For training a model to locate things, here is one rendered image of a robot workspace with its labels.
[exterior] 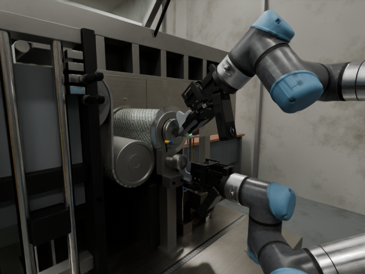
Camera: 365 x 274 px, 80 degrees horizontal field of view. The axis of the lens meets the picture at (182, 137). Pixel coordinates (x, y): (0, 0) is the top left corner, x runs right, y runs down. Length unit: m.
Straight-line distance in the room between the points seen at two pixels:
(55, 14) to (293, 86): 0.74
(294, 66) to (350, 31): 3.03
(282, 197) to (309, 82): 0.24
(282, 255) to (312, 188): 3.11
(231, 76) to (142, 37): 0.61
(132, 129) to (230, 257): 0.47
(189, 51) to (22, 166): 0.99
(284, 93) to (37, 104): 0.39
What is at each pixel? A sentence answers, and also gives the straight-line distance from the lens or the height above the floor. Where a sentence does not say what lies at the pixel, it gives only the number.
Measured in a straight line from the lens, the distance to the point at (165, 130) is 0.60.
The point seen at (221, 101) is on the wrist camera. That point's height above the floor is 1.33.
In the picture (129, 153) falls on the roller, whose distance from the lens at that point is 0.57.
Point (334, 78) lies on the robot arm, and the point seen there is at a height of 1.38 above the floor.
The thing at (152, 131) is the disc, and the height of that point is 1.26.
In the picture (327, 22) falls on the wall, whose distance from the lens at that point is 3.54.
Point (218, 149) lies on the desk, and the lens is 3.23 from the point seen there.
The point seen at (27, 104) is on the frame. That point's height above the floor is 1.33.
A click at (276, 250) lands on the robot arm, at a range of 0.51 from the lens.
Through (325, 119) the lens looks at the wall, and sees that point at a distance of 3.39.
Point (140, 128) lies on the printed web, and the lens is 0.65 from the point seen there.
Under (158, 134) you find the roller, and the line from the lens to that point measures 0.60.
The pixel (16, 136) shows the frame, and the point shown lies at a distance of 0.36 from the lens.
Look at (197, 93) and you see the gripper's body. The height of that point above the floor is 1.35.
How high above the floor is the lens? 1.33
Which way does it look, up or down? 9 degrees down
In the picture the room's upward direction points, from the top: straight up
